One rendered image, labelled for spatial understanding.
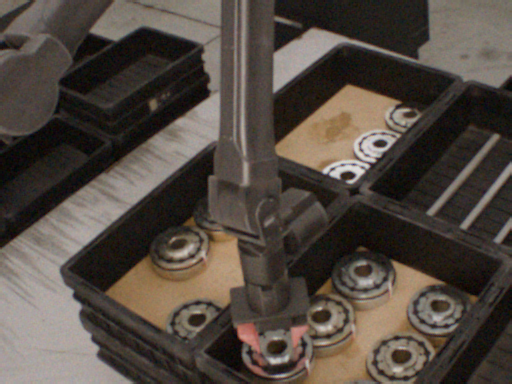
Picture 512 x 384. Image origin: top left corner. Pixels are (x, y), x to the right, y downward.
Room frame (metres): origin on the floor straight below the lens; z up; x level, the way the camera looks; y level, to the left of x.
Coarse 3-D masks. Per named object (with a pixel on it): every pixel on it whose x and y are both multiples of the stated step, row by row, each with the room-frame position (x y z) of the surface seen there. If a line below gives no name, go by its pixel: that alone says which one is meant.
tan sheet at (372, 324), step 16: (400, 272) 0.92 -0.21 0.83; (416, 272) 0.91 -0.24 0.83; (320, 288) 0.92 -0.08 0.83; (400, 288) 0.88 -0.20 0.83; (416, 288) 0.88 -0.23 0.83; (384, 304) 0.86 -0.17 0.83; (400, 304) 0.85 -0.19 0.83; (368, 320) 0.83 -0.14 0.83; (384, 320) 0.82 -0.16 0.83; (400, 320) 0.82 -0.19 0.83; (368, 336) 0.80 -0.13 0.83; (352, 352) 0.77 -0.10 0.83; (320, 368) 0.75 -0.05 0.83; (336, 368) 0.75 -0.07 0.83; (352, 368) 0.74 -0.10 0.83
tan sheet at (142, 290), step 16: (192, 224) 1.13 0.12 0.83; (224, 256) 1.03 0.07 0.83; (128, 272) 1.03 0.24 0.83; (144, 272) 1.03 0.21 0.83; (208, 272) 1.00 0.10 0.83; (224, 272) 0.99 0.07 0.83; (240, 272) 0.98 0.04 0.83; (112, 288) 1.00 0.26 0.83; (128, 288) 0.99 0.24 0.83; (144, 288) 0.99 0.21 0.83; (160, 288) 0.98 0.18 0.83; (176, 288) 0.97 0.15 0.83; (192, 288) 0.97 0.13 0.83; (208, 288) 0.96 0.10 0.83; (224, 288) 0.95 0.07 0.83; (128, 304) 0.96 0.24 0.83; (144, 304) 0.95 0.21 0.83; (160, 304) 0.94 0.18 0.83; (176, 304) 0.94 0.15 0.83; (224, 304) 0.92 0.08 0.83; (160, 320) 0.91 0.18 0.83
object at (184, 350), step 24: (216, 144) 1.21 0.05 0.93; (288, 168) 1.11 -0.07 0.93; (336, 192) 1.03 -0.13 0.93; (120, 216) 1.06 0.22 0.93; (96, 240) 1.01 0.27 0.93; (72, 264) 0.97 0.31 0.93; (72, 288) 0.93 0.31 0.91; (96, 288) 0.90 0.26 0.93; (120, 312) 0.84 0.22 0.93; (168, 336) 0.78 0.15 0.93
